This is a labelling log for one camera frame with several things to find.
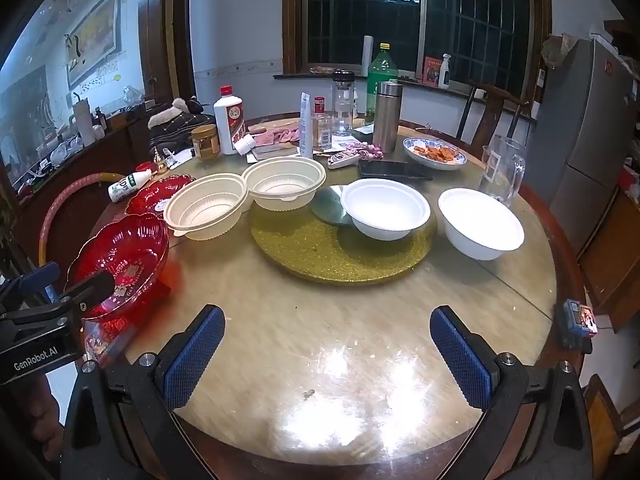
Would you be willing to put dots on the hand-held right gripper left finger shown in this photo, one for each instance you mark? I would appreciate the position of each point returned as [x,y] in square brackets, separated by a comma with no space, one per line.
[195,355]

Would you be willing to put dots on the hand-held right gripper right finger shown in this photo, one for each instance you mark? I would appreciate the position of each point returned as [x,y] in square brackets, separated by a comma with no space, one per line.
[460,360]

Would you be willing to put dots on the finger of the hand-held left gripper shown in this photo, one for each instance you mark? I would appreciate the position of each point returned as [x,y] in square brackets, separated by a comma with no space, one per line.
[32,280]
[92,285]

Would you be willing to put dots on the red plastic scalloped bowl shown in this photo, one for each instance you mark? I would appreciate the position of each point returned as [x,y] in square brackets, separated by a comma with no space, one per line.
[135,255]
[155,195]

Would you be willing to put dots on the beige plastic ribbed bowl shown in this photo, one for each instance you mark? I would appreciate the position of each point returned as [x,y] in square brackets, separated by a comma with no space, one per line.
[205,210]
[285,180]

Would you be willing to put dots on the white disposable bowl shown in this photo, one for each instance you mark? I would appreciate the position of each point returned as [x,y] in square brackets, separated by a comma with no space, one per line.
[385,205]
[480,225]

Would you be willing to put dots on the red plastic packet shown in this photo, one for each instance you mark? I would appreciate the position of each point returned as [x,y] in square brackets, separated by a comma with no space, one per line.
[107,342]

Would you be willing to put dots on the white glue bottle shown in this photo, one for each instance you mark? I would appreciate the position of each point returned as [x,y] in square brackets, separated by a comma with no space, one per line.
[127,186]

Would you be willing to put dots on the small printed card box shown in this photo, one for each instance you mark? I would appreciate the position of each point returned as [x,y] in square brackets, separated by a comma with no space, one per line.
[580,317]

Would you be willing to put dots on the red lid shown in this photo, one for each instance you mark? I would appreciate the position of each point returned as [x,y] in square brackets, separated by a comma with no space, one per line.
[145,167]

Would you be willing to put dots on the small gold bottle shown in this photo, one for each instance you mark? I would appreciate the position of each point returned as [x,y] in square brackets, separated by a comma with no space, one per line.
[160,162]

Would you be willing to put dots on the dark wooden sideboard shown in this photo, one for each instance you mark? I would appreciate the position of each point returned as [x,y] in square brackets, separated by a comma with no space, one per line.
[115,135]

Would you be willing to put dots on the white paper card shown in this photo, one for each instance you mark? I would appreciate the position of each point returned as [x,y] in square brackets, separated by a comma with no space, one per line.
[180,157]

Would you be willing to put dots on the gold glitter turntable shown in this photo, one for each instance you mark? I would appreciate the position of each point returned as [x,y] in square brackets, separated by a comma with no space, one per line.
[320,255]

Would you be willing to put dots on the small dark bottle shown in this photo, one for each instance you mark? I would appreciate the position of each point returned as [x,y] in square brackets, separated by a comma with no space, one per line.
[99,119]

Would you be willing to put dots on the black jacket with fur collar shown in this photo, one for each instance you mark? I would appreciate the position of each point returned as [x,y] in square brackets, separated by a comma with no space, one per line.
[175,127]

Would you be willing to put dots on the peanut butter jar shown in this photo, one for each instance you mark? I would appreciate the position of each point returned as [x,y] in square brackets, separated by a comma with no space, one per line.
[206,145]

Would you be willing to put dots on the wooden cabinet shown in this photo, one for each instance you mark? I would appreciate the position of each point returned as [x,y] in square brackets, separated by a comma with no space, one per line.
[615,260]

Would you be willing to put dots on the clear glass pitcher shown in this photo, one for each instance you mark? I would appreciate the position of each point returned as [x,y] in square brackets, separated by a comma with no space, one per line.
[502,175]

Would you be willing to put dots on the blue patterned ceramic plate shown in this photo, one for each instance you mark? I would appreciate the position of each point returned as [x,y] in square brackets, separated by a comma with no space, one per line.
[450,164]

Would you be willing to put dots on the round metal disc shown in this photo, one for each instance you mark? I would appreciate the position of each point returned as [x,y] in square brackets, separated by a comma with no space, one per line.
[327,207]

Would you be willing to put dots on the black flat phone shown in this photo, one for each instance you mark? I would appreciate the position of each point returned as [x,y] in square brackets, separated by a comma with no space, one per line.
[395,170]

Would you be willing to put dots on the small drinking glass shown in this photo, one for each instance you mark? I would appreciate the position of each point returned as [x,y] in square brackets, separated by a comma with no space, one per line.
[486,155]

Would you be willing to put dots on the small white cap cup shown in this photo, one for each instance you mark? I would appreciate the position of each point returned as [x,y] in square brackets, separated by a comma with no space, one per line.
[245,145]

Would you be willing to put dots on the orange fried food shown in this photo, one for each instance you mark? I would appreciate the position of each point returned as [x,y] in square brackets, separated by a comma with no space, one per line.
[437,152]

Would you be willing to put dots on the white liquor bottle red cap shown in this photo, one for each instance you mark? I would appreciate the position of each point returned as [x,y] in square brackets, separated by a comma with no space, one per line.
[227,125]

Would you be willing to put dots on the pink flower ornament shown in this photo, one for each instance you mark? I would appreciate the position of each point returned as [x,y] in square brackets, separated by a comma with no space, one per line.
[367,149]

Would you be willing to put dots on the white car key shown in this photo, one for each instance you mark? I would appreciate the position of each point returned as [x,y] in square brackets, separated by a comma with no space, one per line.
[342,159]

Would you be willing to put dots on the pink cloth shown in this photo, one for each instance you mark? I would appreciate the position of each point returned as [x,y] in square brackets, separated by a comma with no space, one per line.
[277,136]

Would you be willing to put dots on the stainless steel thermos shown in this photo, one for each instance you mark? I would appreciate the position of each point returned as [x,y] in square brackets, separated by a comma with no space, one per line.
[385,120]

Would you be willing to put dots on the white tube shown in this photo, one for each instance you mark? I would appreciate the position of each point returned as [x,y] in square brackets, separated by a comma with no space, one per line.
[306,125]

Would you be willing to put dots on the dark wooden chair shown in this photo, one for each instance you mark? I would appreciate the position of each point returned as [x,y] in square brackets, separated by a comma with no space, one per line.
[492,105]

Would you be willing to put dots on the small glass bottle red cap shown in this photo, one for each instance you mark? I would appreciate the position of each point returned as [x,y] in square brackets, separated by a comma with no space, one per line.
[322,130]

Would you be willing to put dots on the grey refrigerator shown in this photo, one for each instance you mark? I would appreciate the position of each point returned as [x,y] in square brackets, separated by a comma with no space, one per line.
[585,125]

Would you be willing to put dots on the clear bottle with black lid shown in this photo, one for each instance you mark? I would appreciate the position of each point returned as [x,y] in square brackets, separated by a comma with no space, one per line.
[344,105]

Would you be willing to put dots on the white spray bottle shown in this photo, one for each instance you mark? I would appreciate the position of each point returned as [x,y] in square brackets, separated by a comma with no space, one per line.
[444,75]

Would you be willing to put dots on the red box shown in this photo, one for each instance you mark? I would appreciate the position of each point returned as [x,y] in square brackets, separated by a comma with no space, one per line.
[430,71]

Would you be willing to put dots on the green plastic bottle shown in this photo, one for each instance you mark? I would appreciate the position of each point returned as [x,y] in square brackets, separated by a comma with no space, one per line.
[382,72]

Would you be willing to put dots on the crumpled brown paper bag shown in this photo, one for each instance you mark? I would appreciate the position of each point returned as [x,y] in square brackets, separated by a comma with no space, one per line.
[560,47]

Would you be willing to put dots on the dark barred window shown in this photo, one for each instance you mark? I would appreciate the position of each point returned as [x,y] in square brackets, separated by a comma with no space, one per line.
[360,10]

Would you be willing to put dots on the dark wall poster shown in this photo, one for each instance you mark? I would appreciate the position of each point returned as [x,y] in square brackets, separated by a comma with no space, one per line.
[25,120]

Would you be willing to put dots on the framed wall painting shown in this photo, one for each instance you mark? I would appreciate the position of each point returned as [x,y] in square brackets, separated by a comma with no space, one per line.
[92,35]

